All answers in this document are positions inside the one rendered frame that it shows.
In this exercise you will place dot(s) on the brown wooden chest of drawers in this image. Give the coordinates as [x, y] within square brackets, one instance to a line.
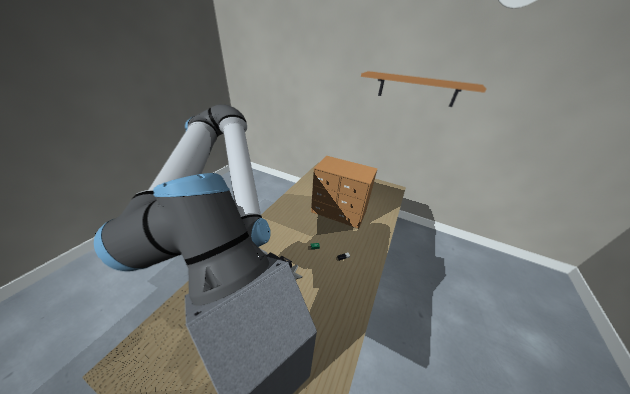
[350, 170]

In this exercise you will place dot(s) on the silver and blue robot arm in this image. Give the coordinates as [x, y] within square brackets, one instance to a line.
[194, 215]

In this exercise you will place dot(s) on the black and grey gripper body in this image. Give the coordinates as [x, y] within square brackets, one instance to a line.
[271, 255]

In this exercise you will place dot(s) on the brown wooden drawer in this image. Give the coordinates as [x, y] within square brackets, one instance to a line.
[325, 195]
[354, 188]
[319, 207]
[348, 217]
[350, 203]
[327, 180]

